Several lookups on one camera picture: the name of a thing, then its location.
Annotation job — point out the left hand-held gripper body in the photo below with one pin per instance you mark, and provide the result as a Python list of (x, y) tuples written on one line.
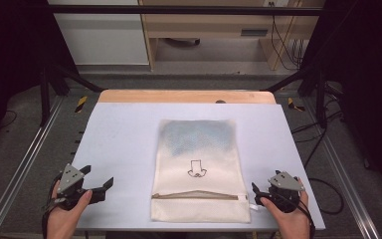
[(69, 177)]

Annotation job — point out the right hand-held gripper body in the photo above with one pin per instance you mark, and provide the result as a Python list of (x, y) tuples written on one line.
[(285, 184)]

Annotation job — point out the cream mesh laundry bag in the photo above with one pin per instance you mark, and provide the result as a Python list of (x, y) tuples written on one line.
[(199, 152)]

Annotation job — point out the person's right hand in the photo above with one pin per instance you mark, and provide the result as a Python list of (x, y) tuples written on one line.
[(291, 224)]

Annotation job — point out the person's left hand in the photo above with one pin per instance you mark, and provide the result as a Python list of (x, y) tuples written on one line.
[(64, 222)]

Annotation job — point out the white table mat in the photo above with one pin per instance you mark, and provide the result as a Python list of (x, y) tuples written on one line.
[(122, 146)]

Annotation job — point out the left yellow clamp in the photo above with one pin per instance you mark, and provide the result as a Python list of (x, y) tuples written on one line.
[(81, 104)]

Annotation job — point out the black metal stand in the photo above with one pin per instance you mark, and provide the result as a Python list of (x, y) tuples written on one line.
[(321, 99), (44, 96)]

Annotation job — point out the wooden table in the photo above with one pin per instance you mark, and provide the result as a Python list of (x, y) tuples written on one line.
[(179, 96)]

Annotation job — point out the white cabinet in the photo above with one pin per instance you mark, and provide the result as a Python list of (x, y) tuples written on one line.
[(102, 40)]

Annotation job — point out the dark curtain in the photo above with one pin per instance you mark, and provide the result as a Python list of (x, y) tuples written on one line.
[(368, 66), (10, 49)]

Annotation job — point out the black curved object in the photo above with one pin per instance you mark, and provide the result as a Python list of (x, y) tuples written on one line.
[(182, 42)]

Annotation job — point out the light wooden desk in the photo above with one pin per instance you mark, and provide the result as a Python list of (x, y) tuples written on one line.
[(209, 25)]

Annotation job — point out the black horizontal bar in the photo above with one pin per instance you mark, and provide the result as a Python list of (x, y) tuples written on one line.
[(179, 10)]

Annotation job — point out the silver metal rail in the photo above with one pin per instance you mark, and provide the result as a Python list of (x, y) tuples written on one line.
[(344, 179), (23, 159)]

